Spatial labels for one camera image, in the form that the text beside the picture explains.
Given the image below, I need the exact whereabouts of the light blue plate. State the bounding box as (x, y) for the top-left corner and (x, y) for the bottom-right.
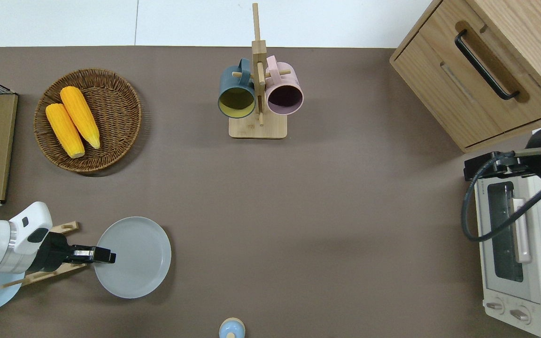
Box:
(0, 278), (23, 314)

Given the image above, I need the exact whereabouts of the wooden plate rack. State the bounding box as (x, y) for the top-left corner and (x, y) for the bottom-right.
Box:
(3, 222), (88, 288)

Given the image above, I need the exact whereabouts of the dark teal mug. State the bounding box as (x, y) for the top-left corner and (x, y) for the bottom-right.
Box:
(218, 58), (256, 119)

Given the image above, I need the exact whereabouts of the yellow corn cob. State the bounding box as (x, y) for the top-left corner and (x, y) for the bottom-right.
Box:
(46, 103), (85, 159)
(60, 86), (101, 150)

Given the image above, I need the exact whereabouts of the pink mug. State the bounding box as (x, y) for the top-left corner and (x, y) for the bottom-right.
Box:
(265, 55), (304, 116)

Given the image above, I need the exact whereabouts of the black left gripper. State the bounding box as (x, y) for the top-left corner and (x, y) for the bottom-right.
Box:
(26, 232), (116, 273)

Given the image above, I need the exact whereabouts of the brown wicker basket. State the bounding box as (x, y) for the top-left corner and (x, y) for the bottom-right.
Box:
(33, 69), (142, 173)

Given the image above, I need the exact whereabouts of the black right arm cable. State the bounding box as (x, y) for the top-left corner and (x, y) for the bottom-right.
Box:
(461, 154), (541, 243)

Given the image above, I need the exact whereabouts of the black cabinet handle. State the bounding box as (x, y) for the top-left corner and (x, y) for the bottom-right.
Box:
(455, 30), (520, 100)

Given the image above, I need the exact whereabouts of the wooden drawer cabinet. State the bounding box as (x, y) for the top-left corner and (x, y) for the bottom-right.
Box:
(389, 0), (541, 153)

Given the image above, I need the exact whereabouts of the brown table mat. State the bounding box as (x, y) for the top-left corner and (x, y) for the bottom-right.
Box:
(0, 46), (536, 338)

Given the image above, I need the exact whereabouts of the gray plate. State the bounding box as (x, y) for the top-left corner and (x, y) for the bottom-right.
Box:
(94, 216), (172, 299)

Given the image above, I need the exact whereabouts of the wooden mug tree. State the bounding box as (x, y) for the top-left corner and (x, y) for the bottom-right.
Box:
(229, 3), (292, 139)

